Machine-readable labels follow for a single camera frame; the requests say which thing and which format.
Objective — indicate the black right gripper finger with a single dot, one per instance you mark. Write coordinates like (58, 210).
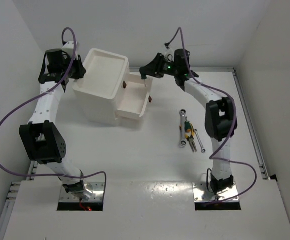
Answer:
(152, 65)
(148, 71)

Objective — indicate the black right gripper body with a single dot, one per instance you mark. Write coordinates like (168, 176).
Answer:
(165, 67)

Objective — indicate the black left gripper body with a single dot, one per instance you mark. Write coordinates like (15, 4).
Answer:
(76, 70)

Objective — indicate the white drawer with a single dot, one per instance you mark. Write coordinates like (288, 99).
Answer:
(135, 98)

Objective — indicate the green yellow stubby screwdriver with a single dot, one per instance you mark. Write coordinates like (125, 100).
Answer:
(187, 126)

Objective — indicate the green handled screwdriver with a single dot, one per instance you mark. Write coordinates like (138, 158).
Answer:
(144, 80)

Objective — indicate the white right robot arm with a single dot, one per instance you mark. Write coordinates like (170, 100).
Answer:
(220, 113)

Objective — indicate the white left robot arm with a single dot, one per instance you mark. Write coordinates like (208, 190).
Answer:
(41, 138)

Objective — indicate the white drawer cabinet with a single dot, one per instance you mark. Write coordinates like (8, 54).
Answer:
(100, 91)

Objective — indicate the green yellow long-nose pliers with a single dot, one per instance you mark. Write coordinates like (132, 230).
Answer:
(190, 136)

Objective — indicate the silver ratchet wrench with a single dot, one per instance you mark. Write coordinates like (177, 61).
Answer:
(183, 140)

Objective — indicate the silver combination wrench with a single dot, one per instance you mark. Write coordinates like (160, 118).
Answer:
(203, 150)

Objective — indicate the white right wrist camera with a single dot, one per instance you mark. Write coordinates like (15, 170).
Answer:
(169, 52)

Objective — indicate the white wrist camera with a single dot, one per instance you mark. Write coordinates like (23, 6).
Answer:
(69, 48)
(169, 52)

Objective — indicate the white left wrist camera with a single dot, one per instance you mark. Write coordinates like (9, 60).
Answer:
(69, 48)

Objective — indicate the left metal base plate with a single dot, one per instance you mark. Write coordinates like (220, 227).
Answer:
(93, 192)

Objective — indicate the metal base plate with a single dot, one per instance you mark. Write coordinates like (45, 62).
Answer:
(202, 195)
(93, 192)

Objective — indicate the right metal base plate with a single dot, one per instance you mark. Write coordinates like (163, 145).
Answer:
(202, 195)

